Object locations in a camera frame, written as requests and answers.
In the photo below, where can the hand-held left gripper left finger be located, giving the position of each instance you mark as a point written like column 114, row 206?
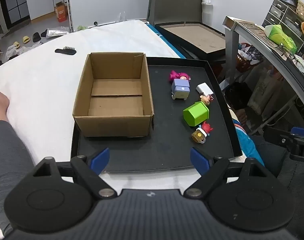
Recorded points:
column 100, row 158

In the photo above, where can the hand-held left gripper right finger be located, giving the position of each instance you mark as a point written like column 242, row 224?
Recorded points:
column 199, row 161

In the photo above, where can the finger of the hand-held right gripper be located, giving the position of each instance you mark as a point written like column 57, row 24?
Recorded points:
column 277, row 135

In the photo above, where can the amber toy mug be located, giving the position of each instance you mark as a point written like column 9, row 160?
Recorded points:
column 198, row 136

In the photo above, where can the red toy figure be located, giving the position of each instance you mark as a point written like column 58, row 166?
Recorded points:
column 207, row 127

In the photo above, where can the black tray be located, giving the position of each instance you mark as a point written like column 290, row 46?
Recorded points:
column 167, row 145

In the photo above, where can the green toy box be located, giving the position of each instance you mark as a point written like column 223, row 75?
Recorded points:
column 195, row 113

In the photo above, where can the brown-haired doll figure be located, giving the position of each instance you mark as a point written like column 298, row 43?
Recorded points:
column 207, row 99

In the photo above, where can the brown cardboard box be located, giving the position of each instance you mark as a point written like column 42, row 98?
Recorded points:
column 117, row 90

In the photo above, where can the white charger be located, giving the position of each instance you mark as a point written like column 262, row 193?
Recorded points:
column 204, row 88

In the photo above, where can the lavender toy block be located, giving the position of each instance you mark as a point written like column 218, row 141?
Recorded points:
column 180, row 88

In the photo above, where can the pink toy figure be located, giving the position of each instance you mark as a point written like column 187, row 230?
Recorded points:
column 177, row 75

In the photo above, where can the beige tote bag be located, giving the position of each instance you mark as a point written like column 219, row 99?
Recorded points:
column 269, row 92

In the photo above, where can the black bag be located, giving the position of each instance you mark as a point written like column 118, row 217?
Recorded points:
column 238, row 95

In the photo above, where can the red basket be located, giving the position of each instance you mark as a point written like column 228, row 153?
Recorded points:
column 247, row 62

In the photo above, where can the green tissue pack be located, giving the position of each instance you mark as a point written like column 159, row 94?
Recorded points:
column 279, row 36

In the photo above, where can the black hairbrush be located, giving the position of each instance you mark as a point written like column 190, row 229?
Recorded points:
column 66, row 51

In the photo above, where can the grey drawer organiser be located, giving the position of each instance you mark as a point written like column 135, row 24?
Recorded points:
column 279, row 11

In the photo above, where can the green plastic bag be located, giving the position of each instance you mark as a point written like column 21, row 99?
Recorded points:
column 82, row 27

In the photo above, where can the silver foil bag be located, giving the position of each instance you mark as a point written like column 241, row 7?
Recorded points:
column 57, row 31

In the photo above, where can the white plastic bag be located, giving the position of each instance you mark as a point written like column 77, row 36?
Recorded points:
column 19, row 51

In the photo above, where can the black slipper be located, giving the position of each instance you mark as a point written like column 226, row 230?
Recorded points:
column 36, row 36
column 44, row 33

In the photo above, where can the yellow slipper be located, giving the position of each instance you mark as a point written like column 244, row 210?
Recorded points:
column 17, row 45
column 26, row 39

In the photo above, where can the orange cardboard box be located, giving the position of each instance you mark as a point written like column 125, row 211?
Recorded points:
column 61, row 12

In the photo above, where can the white cabinet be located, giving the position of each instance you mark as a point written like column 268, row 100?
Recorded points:
column 41, row 0

